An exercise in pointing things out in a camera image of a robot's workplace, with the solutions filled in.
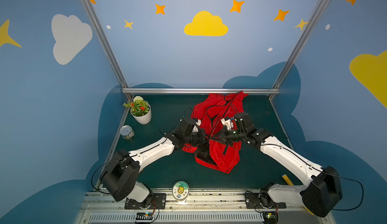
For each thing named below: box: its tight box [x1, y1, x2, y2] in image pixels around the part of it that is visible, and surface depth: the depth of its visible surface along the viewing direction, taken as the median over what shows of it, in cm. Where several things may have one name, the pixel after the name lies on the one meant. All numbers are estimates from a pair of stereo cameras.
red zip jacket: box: [182, 90, 249, 175], surface depth 88 cm
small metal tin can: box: [119, 125, 135, 140], surface depth 96 cm
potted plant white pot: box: [122, 95, 152, 125], surface depth 98 cm
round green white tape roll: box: [172, 180, 190, 203], surface depth 72 cm
